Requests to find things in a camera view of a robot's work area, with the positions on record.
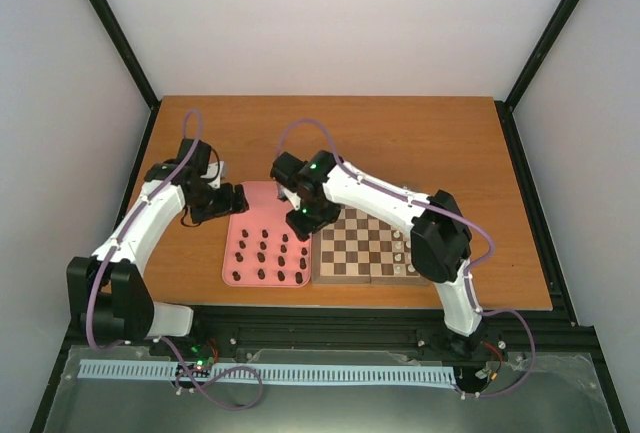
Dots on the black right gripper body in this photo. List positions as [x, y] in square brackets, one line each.
[313, 216]

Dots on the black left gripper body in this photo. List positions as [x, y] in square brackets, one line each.
[210, 204]

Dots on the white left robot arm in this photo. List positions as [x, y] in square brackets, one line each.
[108, 298]

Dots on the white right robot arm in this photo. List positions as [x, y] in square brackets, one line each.
[439, 236]

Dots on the left controller circuit board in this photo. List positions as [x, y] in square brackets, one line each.
[206, 358]

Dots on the wooden chessboard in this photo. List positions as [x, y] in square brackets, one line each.
[359, 249]

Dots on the pink plastic tray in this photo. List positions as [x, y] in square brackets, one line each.
[266, 211]

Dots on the black aluminium frame rail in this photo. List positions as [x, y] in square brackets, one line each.
[419, 331]

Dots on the light blue cable duct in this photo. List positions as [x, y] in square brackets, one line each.
[271, 374]

